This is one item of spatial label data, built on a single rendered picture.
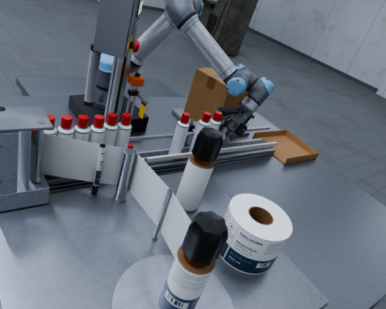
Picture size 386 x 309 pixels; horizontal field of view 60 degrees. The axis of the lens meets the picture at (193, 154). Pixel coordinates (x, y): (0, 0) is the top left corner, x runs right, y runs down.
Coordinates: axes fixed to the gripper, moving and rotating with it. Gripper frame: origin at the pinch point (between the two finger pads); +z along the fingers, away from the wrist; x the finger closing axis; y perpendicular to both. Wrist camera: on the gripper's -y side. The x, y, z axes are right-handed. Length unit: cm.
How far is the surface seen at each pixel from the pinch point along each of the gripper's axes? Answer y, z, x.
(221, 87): -21.7, -21.6, 4.4
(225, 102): -16.8, -17.0, 8.4
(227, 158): 6.0, 2.9, 8.4
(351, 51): -379, -376, 710
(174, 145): 2.3, 11.3, -21.8
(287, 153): 6, -19, 53
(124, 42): 1, -8, -67
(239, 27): -422, -179, 374
